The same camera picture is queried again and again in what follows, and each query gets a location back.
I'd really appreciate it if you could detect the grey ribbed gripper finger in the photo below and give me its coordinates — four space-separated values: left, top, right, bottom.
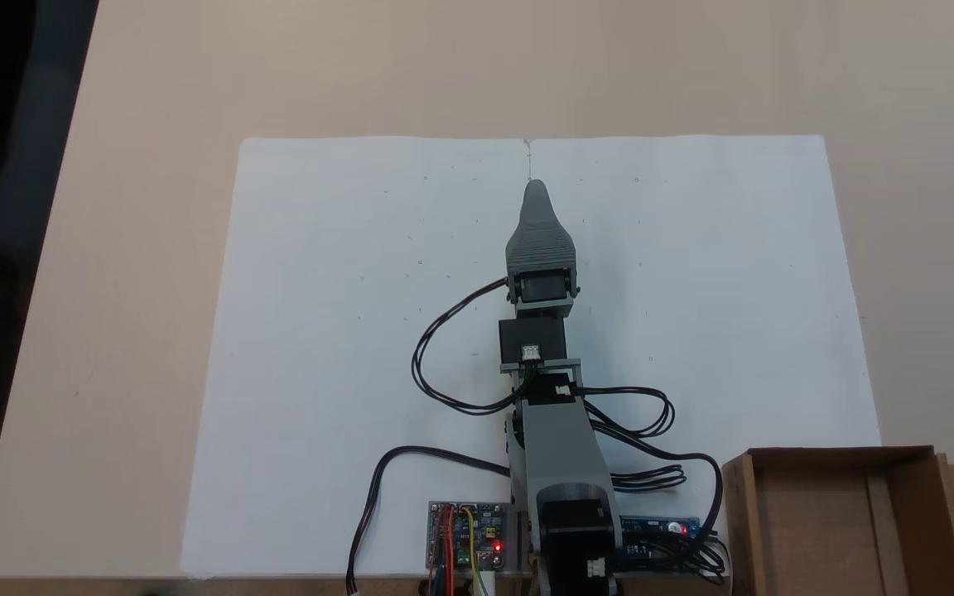
505 179 579 274

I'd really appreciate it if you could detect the white paper sheet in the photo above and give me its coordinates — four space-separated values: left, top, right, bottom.
527 135 883 578
181 137 536 579

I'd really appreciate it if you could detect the blue circuit board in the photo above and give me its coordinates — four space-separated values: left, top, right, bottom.
619 515 703 572

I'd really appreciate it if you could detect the brown cardboard box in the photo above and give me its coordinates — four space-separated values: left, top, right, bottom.
720 445 954 596

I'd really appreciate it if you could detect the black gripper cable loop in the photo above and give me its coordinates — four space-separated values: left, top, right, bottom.
412 278 521 416

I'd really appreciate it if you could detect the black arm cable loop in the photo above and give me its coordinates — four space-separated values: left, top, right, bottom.
572 384 677 440

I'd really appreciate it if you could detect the coiled black cable bundle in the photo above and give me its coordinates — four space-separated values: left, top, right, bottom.
609 464 687 494

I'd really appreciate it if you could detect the circuit board with coloured wires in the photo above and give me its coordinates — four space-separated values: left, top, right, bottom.
426 500 508 574

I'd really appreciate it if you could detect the long black table cable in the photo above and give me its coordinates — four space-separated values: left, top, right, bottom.
346 445 513 595

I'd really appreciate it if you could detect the black cable to blue board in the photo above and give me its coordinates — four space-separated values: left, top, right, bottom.
589 418 728 580

